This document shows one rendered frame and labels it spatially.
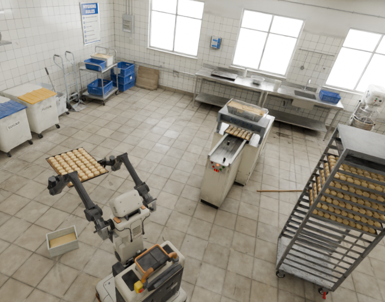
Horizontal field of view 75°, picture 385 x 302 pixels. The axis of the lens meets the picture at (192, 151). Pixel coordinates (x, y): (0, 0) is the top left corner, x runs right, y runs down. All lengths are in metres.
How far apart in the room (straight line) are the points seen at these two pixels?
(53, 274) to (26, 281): 0.24
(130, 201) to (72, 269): 1.45
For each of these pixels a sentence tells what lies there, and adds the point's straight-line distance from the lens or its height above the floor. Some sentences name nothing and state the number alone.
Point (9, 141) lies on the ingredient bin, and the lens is 4.82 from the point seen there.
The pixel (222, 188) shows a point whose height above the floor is 0.44.
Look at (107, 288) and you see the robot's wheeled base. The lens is 2.75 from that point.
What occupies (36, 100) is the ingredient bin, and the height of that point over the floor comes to 0.72.
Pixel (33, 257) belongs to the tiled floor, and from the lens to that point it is 3.44.
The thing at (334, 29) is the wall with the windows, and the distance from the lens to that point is 6.71.
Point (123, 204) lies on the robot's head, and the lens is 1.97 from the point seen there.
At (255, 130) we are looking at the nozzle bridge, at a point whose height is 1.05.
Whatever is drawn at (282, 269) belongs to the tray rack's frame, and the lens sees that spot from 3.32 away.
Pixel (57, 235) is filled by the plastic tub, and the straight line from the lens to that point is 3.44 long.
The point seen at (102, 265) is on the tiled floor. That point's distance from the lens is 3.20.
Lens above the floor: 2.72
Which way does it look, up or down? 34 degrees down
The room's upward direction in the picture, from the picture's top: 9 degrees clockwise
